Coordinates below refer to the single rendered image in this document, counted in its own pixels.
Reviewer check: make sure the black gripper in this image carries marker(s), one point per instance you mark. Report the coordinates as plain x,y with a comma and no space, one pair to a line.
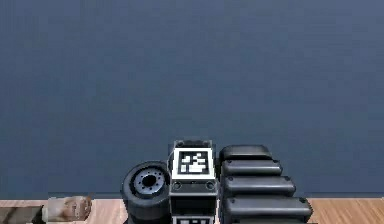
146,186

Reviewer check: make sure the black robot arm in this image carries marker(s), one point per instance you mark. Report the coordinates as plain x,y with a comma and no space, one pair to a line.
253,186

